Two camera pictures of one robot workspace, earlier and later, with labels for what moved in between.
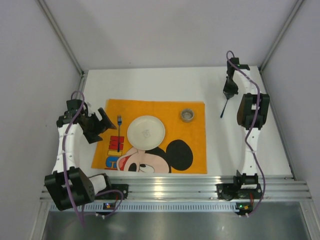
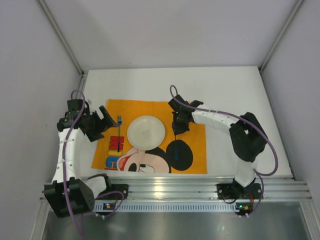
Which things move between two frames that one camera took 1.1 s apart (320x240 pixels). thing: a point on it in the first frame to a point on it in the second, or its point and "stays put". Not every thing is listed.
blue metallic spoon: [224, 108] to [176, 148]
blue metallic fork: [119, 122] stays put
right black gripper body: [230, 90] to [180, 124]
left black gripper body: [97, 124] stays put
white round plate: [146, 133] stays put
